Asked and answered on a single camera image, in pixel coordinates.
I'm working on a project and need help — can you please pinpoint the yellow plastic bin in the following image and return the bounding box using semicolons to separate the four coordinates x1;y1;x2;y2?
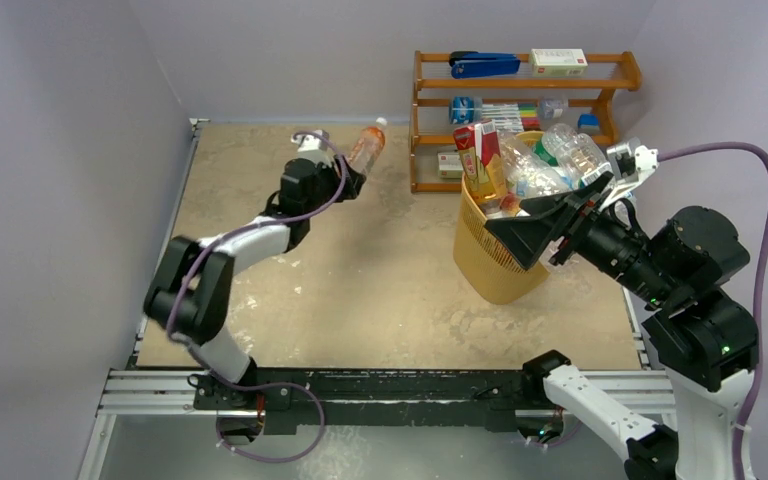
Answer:
452;129;554;306

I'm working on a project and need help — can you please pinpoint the white green box top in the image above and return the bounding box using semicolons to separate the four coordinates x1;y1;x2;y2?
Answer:
529;49;589;78

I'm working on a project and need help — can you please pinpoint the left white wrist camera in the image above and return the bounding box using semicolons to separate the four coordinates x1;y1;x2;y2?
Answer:
291;129;332;164

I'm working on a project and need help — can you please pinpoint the white box lower shelf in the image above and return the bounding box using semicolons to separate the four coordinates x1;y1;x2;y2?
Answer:
437;152;463;180

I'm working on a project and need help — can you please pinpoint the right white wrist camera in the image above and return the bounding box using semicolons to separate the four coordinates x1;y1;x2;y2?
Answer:
600;138;658;211

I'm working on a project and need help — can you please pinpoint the orange label bottle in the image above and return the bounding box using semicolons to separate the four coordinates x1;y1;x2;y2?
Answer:
347;117;388;176

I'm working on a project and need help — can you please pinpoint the small blue box shelf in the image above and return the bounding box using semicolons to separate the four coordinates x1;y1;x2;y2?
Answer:
576;114;601;136

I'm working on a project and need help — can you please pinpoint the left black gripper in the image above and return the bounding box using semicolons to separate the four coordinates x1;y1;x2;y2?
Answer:
304;155;364;218

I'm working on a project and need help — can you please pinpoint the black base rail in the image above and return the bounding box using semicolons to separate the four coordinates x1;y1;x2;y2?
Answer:
187;363;575;443

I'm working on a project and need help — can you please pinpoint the coloured marker pack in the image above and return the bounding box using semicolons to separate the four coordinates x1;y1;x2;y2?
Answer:
481;102;541;133

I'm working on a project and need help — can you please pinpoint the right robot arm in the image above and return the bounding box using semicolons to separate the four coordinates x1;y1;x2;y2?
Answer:
485;174;760;479

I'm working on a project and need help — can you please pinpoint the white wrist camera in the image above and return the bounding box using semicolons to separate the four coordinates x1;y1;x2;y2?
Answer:
291;129;332;164
600;138;658;211

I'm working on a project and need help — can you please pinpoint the blue tape roll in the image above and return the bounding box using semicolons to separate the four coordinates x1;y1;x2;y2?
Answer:
448;96;483;125

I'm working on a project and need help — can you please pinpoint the small clear jar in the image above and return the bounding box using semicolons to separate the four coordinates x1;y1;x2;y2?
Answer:
537;97;569;121

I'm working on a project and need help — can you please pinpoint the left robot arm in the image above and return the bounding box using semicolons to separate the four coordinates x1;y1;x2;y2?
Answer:
143;155;367;409

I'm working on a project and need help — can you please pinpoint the white label bottle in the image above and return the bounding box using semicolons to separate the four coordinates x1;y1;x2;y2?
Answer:
500;131;571;199

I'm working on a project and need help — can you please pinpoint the aluminium frame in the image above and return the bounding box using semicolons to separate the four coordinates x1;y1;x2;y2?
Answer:
75;117;680;480

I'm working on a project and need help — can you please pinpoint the blue stapler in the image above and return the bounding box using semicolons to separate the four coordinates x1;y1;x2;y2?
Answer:
448;51;521;79

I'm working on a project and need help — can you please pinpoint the wooden shelf rack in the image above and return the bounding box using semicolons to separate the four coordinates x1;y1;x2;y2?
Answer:
408;51;643;193

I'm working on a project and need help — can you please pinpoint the brown tea bottle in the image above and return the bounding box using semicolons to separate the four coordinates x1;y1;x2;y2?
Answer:
453;120;508;213

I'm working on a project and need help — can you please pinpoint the green label bottle green cap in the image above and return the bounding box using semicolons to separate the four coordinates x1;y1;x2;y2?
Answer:
533;139;558;167

